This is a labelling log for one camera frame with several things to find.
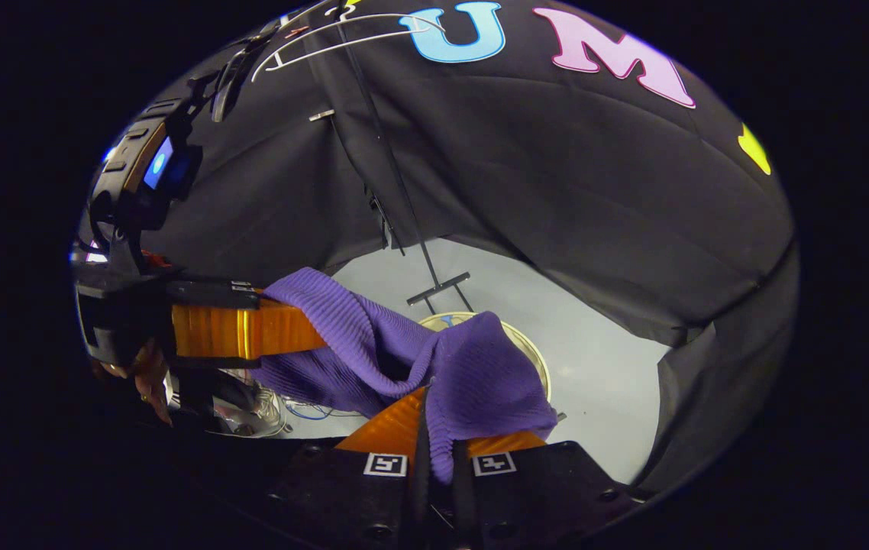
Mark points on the purple ribbed knit jacket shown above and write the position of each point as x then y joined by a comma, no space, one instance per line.
373,344

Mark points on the cream round laundry hamper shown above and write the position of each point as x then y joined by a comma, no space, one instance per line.
528,350

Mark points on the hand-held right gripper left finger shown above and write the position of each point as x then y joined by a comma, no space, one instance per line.
350,496

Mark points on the white plastic clothes hanger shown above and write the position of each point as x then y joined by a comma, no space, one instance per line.
339,47

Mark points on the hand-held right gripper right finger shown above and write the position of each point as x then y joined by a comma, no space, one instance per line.
534,489

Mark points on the silver spring clip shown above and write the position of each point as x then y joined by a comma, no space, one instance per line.
321,115

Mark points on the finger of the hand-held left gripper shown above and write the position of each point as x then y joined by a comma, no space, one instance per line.
236,332

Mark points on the black backdrop cloth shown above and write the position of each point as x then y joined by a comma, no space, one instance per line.
557,191

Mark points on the copper coloured spring clip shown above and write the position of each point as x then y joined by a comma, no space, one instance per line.
295,32

